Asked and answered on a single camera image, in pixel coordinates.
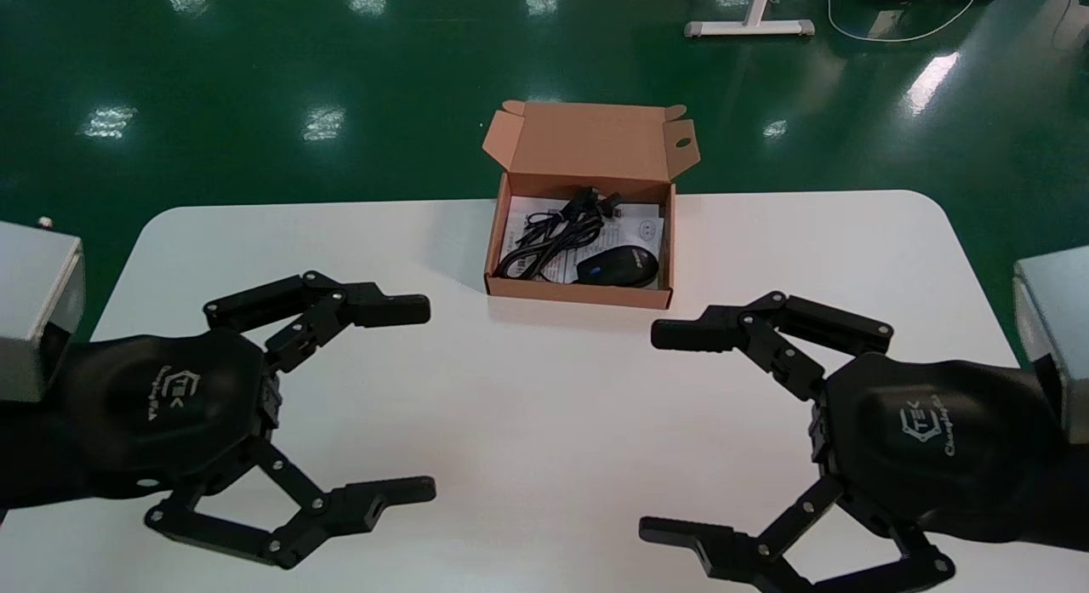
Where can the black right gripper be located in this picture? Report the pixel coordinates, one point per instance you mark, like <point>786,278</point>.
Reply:
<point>936,448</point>

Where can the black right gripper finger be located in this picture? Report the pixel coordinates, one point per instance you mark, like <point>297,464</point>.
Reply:
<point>698,333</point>

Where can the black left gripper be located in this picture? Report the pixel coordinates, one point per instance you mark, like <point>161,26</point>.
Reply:
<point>162,414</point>

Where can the brown cardboard storage box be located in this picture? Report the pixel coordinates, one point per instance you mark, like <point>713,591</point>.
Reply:
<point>587,142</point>

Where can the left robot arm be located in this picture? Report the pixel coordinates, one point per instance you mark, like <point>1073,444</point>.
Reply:
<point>30,457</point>

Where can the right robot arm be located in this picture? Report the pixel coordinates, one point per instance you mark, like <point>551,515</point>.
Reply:
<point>1074,499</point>

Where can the white printed paper sheet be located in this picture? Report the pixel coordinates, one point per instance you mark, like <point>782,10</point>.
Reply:
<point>642,229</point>

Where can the white instruction booklet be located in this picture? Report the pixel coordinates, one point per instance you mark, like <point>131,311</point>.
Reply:
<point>515,223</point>

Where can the white metal stand foot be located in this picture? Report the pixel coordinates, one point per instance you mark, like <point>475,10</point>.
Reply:
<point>749,27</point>

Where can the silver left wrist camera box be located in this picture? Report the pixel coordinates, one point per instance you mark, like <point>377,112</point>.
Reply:
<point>34,312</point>

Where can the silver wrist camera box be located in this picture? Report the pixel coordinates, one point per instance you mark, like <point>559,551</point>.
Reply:
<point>34,312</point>
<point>1059,338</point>

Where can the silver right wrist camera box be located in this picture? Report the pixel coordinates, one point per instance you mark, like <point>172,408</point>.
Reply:
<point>1059,338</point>

